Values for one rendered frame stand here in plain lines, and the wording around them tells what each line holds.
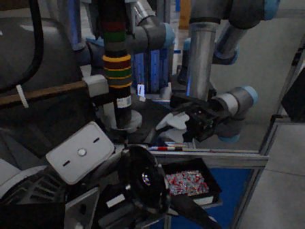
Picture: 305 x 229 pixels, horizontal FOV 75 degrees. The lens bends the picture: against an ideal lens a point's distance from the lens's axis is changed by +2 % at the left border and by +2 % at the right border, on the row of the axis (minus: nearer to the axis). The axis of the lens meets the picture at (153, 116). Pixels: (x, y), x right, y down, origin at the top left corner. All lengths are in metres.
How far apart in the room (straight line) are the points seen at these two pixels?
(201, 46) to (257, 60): 1.79
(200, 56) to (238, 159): 0.52
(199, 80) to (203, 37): 0.13
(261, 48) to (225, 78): 0.44
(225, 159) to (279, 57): 1.72
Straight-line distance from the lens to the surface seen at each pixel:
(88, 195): 0.27
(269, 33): 2.37
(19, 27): 0.43
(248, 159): 0.99
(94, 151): 0.34
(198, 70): 0.65
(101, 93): 0.31
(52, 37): 0.42
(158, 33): 0.63
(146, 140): 0.44
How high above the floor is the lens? 1.47
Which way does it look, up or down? 33 degrees down
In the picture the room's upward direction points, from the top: straight up
